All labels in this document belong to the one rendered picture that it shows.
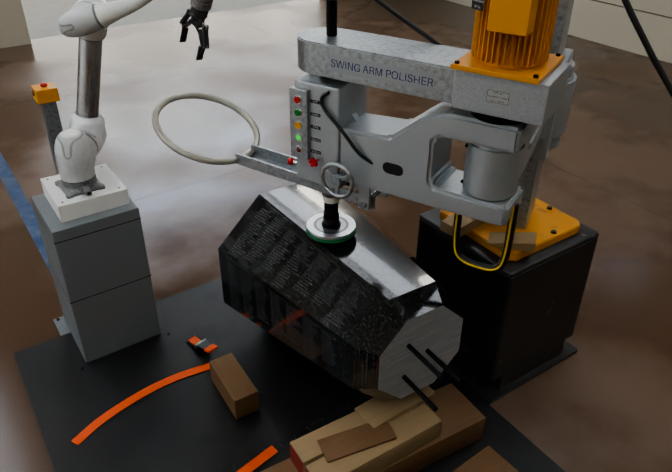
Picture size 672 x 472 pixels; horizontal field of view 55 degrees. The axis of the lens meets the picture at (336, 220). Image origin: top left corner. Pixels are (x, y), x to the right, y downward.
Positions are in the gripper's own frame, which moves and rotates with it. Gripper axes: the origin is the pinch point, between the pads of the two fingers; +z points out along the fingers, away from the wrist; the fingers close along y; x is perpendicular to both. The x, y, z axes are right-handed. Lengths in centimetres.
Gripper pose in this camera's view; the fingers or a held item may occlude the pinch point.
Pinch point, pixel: (191, 48)
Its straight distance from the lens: 298.5
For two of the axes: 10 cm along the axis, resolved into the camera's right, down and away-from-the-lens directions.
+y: 6.2, 6.8, -3.9
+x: 7.1, -2.7, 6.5
